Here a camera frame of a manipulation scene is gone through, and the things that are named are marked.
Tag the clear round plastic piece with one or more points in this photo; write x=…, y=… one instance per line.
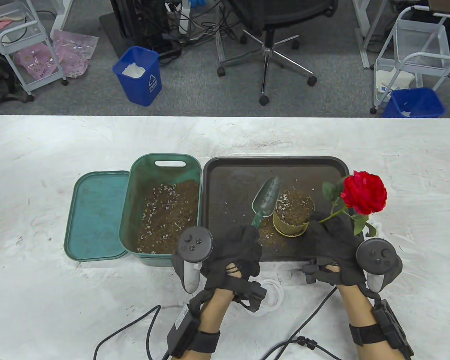
x=287, y=273

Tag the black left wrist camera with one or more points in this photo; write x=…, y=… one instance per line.
x=253, y=296

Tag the aluminium rail piece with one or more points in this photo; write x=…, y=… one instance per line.
x=219, y=45

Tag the dark grey right controller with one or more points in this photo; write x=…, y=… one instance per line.
x=378, y=257

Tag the yellow ribbed flower pot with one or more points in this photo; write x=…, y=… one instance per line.
x=290, y=229

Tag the dark brown plastic tray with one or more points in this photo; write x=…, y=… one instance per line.
x=232, y=187

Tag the black floor mat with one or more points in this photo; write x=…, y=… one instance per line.
x=112, y=33

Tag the green garden trowel scoop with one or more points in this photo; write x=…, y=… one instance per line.
x=266, y=198

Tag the white desk leg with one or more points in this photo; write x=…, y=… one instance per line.
x=365, y=37
x=62, y=18

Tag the black computer tower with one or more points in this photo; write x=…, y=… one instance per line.
x=135, y=18

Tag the person's right forearm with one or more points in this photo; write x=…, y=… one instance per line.
x=358, y=305

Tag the black labelled wrist box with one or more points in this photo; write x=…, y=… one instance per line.
x=182, y=332

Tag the person's right hand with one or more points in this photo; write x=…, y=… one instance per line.
x=335, y=247

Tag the plain blue waste bin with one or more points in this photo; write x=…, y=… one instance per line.
x=416, y=103

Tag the white power strip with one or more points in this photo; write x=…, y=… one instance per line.
x=183, y=15

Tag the grey and white left controller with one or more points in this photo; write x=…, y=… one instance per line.
x=195, y=242

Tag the black lattice wrist mount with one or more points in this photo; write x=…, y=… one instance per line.
x=393, y=330

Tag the teal plastic bin lid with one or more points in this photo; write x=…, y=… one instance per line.
x=95, y=217

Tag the green plastic storage bin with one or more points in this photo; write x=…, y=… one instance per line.
x=146, y=176

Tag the blue bin with white symbol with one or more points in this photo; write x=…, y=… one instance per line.
x=137, y=88

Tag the brown potting mix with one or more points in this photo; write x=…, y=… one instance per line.
x=272, y=236
x=168, y=221
x=296, y=208

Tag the red artificial rose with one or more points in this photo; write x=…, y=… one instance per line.
x=363, y=193

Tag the white box in cart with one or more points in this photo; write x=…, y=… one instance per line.
x=393, y=80

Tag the person's left hand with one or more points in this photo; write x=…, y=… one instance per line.
x=232, y=258

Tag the black office chair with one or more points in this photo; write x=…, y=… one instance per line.
x=285, y=11

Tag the pink plastic bag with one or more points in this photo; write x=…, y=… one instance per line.
x=75, y=52
x=35, y=62

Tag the white rolling cart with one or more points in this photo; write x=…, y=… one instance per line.
x=420, y=41
x=11, y=9

